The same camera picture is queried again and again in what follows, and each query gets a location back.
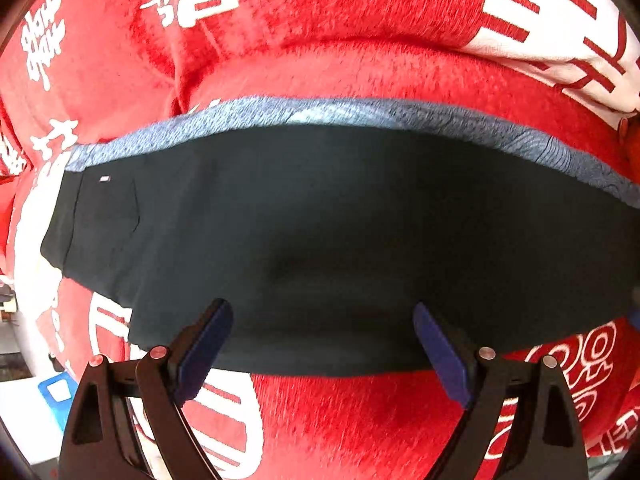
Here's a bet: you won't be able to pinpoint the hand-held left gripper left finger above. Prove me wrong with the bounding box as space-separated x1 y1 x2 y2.
58 298 234 480

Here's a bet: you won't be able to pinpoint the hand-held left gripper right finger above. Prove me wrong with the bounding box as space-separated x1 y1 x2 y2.
413 302 588 480

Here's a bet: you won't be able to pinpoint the black pants with blue waistband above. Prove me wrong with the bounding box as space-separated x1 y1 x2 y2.
41 96 640 378

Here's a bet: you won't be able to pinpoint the blue and white card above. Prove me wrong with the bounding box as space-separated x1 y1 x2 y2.
38 370 77 417

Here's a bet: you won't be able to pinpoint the white paper sheet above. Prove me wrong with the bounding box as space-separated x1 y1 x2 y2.
0 377 68 467

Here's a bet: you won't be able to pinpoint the red embroidered cushion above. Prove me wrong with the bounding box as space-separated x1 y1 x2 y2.
616 112 640 161

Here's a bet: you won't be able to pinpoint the red printed sofa cover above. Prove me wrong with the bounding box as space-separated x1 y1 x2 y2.
0 0 640 480

